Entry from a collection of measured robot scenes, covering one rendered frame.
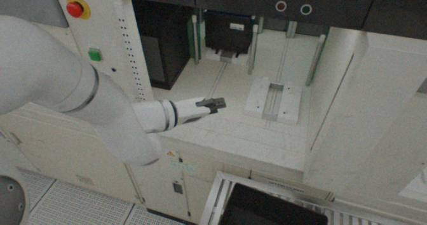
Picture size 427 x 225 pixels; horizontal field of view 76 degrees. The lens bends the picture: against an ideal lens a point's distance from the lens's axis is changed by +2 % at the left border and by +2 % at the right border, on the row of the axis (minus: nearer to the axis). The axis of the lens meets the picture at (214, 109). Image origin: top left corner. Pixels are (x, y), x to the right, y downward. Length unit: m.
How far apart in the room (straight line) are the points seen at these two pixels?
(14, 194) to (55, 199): 1.85
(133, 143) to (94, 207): 1.45
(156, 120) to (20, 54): 0.39
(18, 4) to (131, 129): 0.57
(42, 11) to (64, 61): 0.55
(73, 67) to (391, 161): 0.82
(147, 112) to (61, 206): 1.49
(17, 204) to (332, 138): 0.67
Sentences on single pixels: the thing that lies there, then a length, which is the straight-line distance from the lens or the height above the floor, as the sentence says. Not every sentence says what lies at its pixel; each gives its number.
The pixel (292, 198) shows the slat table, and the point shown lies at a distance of 1.06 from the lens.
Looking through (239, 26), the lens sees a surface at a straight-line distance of 1.25.
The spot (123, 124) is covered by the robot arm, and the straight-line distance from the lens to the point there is 0.55.
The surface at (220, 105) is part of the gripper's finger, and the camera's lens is 0.78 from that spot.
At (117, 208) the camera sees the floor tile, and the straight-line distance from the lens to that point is 1.94.
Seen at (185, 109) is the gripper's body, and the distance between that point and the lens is 0.70.
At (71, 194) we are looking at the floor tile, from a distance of 2.10.
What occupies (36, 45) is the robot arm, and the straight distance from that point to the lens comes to 0.37.
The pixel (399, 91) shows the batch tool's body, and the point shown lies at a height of 1.31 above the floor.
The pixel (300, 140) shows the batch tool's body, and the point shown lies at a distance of 1.08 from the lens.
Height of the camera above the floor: 1.69
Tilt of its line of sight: 46 degrees down
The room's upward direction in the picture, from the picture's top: straight up
